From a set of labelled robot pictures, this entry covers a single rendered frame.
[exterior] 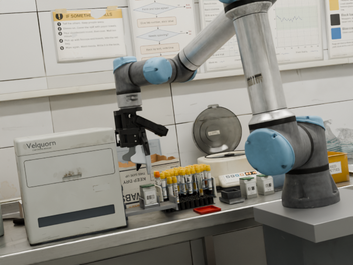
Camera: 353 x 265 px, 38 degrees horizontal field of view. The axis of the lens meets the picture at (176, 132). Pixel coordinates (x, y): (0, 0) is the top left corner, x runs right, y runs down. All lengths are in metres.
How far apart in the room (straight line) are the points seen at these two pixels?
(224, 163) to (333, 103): 0.86
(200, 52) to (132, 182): 0.58
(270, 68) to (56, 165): 0.66
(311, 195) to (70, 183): 0.67
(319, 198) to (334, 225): 0.15
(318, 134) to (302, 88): 1.19
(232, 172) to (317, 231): 0.82
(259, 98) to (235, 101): 1.12
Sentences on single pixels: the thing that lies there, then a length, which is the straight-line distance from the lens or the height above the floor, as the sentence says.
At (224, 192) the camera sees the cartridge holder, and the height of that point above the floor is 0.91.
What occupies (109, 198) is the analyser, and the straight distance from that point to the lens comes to 1.53.
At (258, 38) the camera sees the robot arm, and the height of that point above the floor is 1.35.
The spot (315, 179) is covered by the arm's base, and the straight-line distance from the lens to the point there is 1.36.
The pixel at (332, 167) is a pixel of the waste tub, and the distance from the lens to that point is 1.88.
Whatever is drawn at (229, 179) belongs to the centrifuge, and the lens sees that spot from 1.93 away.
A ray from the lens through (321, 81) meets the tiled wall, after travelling 2.60.
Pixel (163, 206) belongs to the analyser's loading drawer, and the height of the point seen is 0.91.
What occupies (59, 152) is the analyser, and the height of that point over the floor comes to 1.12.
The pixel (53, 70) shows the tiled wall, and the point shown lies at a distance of 2.15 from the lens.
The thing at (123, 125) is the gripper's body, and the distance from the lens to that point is 1.55.
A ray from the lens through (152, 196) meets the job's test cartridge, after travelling 1.58.
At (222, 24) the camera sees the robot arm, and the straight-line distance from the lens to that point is 1.46.
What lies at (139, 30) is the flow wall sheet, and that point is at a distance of 2.22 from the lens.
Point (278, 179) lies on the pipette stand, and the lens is 1.85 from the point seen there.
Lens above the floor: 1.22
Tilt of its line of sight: 3 degrees down
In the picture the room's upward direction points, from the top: 7 degrees counter-clockwise
